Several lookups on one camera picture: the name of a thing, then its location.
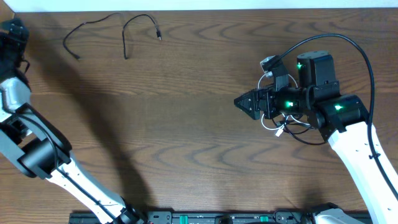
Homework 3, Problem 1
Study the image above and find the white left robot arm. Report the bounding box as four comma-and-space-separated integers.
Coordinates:
1, 18, 148, 223

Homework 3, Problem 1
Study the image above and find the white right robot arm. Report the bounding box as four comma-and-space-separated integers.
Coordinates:
234, 50, 397, 223

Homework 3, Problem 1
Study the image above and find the white cable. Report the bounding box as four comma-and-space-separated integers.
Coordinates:
256, 72, 312, 138

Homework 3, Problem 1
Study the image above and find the thin black cable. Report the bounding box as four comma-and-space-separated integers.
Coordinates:
62, 12, 163, 60

